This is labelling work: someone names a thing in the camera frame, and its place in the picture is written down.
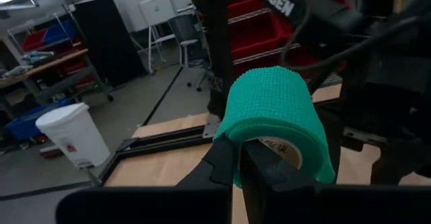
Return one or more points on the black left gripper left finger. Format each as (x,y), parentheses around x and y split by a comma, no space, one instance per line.
(151,205)

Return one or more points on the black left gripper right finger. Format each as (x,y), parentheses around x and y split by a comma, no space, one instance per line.
(303,205)

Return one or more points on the green cohesive bandage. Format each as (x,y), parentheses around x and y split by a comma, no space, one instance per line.
(269,106)

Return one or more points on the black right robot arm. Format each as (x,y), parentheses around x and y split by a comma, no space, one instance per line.
(387,93)

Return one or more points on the white trash bin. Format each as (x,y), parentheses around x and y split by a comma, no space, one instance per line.
(74,135)

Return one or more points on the blue floor bin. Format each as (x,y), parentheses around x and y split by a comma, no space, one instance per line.
(23,124)

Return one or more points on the white stool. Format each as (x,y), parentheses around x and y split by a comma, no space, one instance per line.
(188,49)

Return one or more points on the black partition panel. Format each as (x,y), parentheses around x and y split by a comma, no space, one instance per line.
(107,42)

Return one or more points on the wooden workbench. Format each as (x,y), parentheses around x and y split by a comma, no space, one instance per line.
(47,67)

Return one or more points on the red shelf bins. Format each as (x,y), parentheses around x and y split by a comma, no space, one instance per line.
(256,39)

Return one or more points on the white board easel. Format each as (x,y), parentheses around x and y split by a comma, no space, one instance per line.
(157,10)

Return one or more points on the blue storage bin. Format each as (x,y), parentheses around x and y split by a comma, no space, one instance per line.
(60,32)

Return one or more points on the red storage bin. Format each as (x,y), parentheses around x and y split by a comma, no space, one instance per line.
(33,39)

